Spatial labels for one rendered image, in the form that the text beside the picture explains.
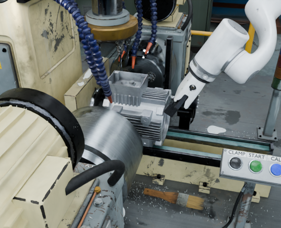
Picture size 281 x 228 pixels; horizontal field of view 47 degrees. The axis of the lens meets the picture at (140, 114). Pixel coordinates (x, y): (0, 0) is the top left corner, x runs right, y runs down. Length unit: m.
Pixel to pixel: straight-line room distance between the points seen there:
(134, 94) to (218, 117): 0.61
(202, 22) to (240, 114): 2.69
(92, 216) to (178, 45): 1.00
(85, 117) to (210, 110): 0.86
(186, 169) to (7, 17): 0.72
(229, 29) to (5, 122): 0.58
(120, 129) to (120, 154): 0.08
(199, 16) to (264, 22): 3.26
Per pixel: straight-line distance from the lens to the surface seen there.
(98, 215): 0.61
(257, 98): 1.75
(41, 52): 1.05
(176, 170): 1.15
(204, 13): 4.15
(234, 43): 0.87
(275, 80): 1.34
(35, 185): 0.46
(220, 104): 1.64
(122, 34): 0.95
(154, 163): 1.15
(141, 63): 1.27
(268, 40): 0.90
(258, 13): 0.94
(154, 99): 1.05
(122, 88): 1.04
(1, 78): 1.05
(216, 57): 0.88
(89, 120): 0.84
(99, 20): 0.96
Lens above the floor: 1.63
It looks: 33 degrees down
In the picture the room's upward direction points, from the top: straight up
